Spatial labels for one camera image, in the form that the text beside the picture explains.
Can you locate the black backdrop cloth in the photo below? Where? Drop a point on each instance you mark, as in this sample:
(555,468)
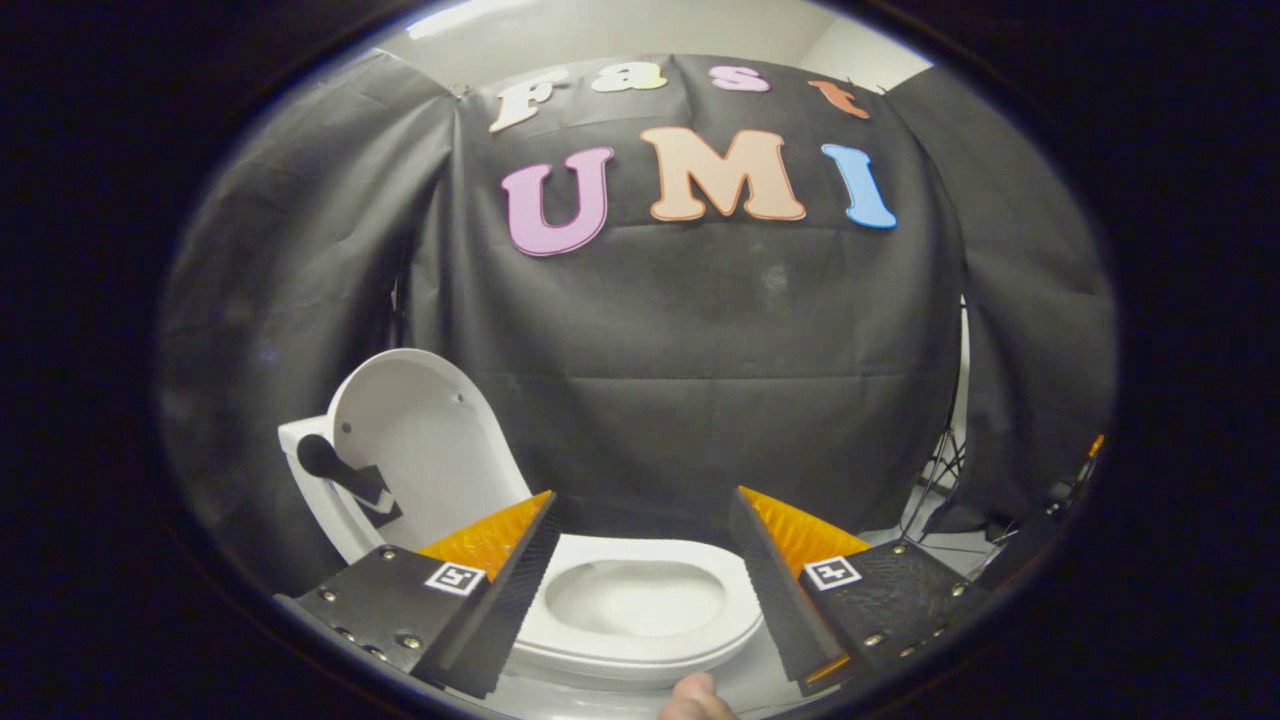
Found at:
(700,350)

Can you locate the orange tipped black tool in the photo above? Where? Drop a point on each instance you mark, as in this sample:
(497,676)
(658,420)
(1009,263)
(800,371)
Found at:
(1096,445)

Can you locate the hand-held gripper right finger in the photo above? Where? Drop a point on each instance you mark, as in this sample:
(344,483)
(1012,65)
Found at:
(775,590)

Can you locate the white toilet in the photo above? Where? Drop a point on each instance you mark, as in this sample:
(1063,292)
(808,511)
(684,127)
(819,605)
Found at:
(635,600)

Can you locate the black light stand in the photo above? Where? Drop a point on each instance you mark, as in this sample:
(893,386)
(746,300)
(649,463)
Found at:
(945,456)

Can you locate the white toilet lid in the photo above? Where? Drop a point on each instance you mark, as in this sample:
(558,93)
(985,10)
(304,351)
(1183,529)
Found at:
(440,440)

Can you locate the white toilet tank cover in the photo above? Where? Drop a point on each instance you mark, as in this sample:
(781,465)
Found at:
(294,428)

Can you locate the white toilet seat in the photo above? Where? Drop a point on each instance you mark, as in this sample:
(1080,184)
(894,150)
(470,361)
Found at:
(640,548)

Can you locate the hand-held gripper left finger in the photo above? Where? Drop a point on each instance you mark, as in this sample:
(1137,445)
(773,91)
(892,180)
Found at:
(512,590)

